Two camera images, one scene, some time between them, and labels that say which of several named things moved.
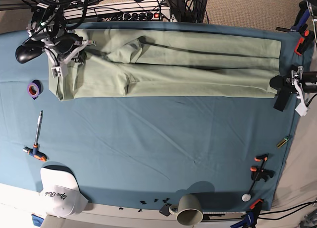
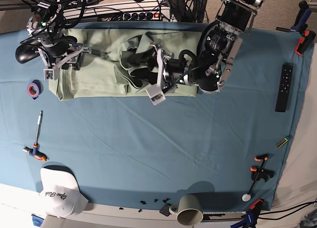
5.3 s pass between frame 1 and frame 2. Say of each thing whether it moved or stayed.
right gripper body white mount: moved
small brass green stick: stayed
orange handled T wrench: stayed
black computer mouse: stayed
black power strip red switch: stayed
